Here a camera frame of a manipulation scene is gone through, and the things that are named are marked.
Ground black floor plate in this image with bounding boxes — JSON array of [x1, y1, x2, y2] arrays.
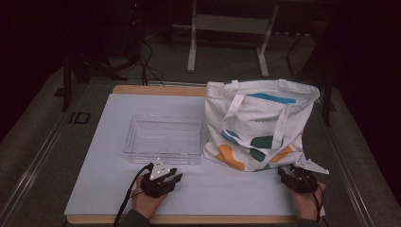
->
[[68, 111, 92, 125]]

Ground metal floor rail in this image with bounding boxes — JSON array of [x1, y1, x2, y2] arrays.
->
[[0, 108, 74, 223], [318, 94, 376, 227]]

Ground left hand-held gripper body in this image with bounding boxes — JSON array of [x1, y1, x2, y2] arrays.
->
[[140, 157, 171, 199]]

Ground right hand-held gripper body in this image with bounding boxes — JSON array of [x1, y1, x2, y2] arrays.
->
[[285, 158, 330, 194]]

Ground black floor cables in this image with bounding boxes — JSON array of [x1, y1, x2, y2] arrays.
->
[[137, 41, 166, 87]]

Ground left hand-held gripper cable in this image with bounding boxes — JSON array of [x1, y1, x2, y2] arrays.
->
[[113, 163, 155, 227]]

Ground black metal stand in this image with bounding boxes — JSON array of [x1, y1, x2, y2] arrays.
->
[[61, 53, 129, 114], [286, 18, 337, 128]]

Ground white printed tote bag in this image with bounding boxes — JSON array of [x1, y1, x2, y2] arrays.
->
[[202, 79, 322, 173]]

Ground right hand-held gripper cable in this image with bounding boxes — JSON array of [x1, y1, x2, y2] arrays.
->
[[310, 183, 331, 227]]

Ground clear plastic container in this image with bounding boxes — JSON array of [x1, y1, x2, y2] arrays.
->
[[122, 113, 203, 166]]

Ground person's right hand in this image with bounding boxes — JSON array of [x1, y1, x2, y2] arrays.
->
[[288, 181, 326, 221]]

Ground white metal stand frame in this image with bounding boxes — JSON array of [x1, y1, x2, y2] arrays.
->
[[171, 0, 280, 79]]

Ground hand-held gripper cable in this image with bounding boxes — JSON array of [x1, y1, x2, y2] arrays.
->
[[310, 183, 331, 227], [113, 163, 155, 227]]

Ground white table mat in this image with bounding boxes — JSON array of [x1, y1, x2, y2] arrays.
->
[[64, 93, 326, 218]]

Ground person's left hand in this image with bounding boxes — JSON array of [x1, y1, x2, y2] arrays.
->
[[131, 183, 168, 220]]

